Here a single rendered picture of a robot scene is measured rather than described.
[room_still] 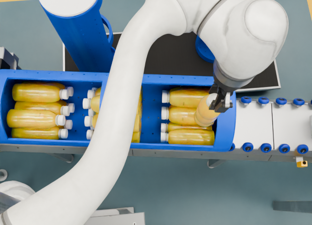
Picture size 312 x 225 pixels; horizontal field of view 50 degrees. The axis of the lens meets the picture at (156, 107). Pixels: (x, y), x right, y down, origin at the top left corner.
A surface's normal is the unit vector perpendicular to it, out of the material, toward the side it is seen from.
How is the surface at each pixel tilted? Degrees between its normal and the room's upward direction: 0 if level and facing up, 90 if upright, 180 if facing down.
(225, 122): 24
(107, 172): 36
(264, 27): 13
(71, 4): 0
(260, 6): 4
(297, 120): 0
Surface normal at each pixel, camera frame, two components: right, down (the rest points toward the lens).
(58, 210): 0.29, -0.31
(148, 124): 0.00, -0.44
